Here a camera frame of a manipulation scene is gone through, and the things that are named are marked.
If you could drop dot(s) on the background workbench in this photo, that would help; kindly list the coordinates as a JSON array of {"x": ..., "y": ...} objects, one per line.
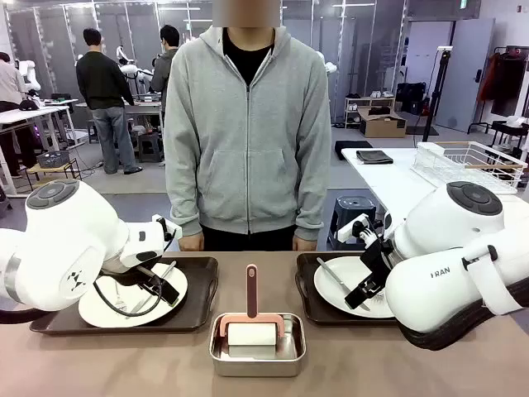
[{"x": 144, "y": 108}]

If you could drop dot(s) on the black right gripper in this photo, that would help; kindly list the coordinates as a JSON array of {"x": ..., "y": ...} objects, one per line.
[{"x": 376, "y": 260}]

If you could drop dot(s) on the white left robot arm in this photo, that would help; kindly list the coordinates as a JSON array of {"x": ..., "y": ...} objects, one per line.
[{"x": 74, "y": 231}]

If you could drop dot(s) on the silver table knife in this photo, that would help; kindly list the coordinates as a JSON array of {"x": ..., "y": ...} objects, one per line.
[
  {"x": 330, "y": 273},
  {"x": 169, "y": 269}
]

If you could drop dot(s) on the pink lint roller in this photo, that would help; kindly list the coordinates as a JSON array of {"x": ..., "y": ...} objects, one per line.
[{"x": 252, "y": 289}]

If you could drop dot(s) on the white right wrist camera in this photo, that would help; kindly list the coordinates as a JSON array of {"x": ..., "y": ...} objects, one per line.
[{"x": 351, "y": 227}]

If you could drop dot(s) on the white round plate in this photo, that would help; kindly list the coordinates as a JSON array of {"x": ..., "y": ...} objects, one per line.
[
  {"x": 351, "y": 266},
  {"x": 91, "y": 316}
]

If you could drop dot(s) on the grey plastic basket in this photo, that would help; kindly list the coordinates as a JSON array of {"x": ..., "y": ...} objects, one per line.
[{"x": 53, "y": 159}]

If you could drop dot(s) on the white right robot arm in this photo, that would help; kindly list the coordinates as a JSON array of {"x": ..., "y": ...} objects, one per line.
[{"x": 434, "y": 289}]

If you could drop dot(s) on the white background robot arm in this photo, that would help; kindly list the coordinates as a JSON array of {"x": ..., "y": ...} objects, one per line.
[
  {"x": 132, "y": 68},
  {"x": 31, "y": 74}
]

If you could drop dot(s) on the person's left hand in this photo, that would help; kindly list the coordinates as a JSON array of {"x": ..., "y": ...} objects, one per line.
[{"x": 305, "y": 245}]

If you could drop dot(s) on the white side table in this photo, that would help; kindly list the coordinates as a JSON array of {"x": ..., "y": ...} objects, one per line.
[{"x": 384, "y": 178}]

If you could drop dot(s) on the white background desk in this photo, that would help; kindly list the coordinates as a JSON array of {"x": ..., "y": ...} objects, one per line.
[{"x": 41, "y": 111}]

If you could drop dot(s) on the clothes rack with garments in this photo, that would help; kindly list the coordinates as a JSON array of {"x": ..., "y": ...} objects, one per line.
[{"x": 510, "y": 82}]

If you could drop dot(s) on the silver fork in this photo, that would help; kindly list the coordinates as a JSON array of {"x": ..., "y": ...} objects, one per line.
[{"x": 120, "y": 302}]

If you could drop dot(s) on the dark folded cloth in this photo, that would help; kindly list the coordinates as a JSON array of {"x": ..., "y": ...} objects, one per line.
[{"x": 374, "y": 157}]

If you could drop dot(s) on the black suitcase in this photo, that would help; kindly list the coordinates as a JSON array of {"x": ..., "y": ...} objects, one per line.
[{"x": 409, "y": 99}]

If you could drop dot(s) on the person's left forearm grey sleeve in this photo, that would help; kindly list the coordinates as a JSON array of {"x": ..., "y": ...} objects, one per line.
[{"x": 314, "y": 198}]

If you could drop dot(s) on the black tripod stand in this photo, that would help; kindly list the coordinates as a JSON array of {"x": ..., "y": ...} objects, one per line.
[{"x": 438, "y": 82}]

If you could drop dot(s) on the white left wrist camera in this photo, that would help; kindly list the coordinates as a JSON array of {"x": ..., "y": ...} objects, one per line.
[{"x": 165, "y": 225}]

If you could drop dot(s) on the person's right hand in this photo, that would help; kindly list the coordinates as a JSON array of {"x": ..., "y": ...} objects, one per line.
[{"x": 191, "y": 244}]

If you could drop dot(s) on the dark small stool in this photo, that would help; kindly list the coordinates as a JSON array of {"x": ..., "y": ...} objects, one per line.
[{"x": 149, "y": 146}]

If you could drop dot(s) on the person's right forearm grey sleeve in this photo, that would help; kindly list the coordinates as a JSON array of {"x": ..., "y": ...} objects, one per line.
[{"x": 182, "y": 198}]

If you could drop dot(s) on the person in grey hoodie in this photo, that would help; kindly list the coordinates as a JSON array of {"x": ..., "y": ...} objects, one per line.
[{"x": 248, "y": 165}]

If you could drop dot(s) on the black utility cart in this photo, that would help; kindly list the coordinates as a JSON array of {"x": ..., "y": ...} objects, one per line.
[{"x": 508, "y": 130}]

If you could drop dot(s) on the man in grey jacket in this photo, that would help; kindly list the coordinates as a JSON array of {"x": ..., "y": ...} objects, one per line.
[{"x": 163, "y": 70}]

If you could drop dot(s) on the black floor mat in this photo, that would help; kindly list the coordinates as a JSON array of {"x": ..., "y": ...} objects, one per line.
[{"x": 351, "y": 151}]

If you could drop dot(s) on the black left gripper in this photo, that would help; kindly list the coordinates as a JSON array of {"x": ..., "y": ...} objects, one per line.
[{"x": 151, "y": 277}]

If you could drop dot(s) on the man in dark sweater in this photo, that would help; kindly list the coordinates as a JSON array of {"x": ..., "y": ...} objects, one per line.
[{"x": 103, "y": 82}]

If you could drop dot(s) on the grey plastic stool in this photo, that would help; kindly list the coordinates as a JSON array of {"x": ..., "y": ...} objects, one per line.
[{"x": 351, "y": 207}]

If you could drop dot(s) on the open cardboard box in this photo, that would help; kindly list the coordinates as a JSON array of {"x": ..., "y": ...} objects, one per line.
[{"x": 384, "y": 128}]

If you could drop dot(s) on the stainless steel rectangular pan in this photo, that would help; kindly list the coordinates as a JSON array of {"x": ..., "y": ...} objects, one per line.
[{"x": 256, "y": 368}]

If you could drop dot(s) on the person in beige shirt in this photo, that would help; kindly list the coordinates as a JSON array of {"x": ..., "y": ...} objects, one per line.
[{"x": 10, "y": 87}]

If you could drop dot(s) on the dark brown serving tray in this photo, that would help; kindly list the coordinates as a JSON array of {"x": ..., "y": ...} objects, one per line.
[
  {"x": 306, "y": 306},
  {"x": 198, "y": 289}
]

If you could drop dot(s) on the low shoe shelf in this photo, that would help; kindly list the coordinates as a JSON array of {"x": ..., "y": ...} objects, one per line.
[{"x": 351, "y": 108}]

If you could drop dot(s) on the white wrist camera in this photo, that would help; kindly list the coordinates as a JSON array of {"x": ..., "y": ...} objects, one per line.
[
  {"x": 165, "y": 225},
  {"x": 351, "y": 227}
]

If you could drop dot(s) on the grey-blue door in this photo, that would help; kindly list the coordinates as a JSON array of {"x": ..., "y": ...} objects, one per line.
[{"x": 463, "y": 82}]

